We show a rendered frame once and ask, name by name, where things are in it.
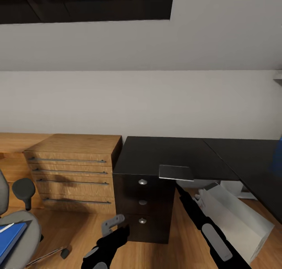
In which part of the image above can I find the swivel chair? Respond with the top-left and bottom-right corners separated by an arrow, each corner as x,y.
0,169 -> 69,269

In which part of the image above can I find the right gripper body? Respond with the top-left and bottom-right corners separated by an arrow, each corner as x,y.
180,193 -> 202,218

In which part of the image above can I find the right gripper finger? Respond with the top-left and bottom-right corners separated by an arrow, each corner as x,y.
175,183 -> 188,195

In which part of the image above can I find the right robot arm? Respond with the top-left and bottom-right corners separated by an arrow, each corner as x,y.
175,183 -> 251,269

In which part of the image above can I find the notebook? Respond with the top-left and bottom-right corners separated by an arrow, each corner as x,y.
159,165 -> 194,182

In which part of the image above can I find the folder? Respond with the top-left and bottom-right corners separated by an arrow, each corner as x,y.
0,223 -> 27,265

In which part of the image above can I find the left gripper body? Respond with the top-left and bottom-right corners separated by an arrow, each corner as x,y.
97,227 -> 127,254

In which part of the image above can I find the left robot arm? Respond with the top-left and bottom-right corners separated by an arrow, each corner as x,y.
81,214 -> 130,269

